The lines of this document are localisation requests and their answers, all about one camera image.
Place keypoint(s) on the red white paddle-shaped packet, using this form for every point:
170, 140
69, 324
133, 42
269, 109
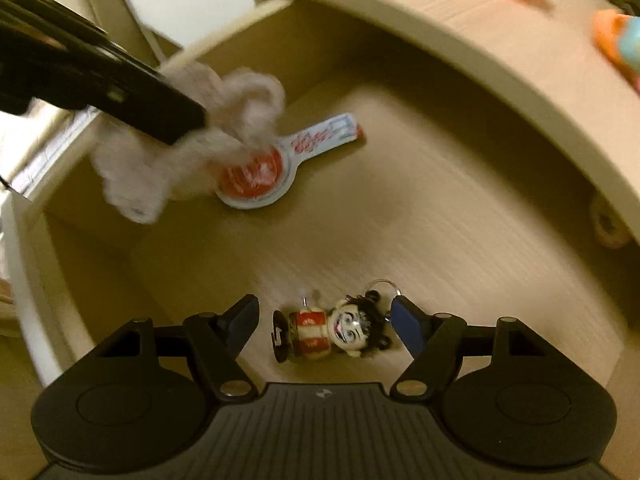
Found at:
310, 137

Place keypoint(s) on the small orange toy shell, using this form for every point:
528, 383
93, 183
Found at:
607, 35

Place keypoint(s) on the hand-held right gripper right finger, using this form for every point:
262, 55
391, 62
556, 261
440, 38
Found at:
407, 325

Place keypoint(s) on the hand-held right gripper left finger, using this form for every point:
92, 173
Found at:
245, 320

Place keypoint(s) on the wooden drawer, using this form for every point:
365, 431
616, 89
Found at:
425, 185

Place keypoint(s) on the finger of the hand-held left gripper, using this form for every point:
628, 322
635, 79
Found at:
125, 95
45, 12

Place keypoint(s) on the grey plush toy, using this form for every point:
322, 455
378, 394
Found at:
240, 105

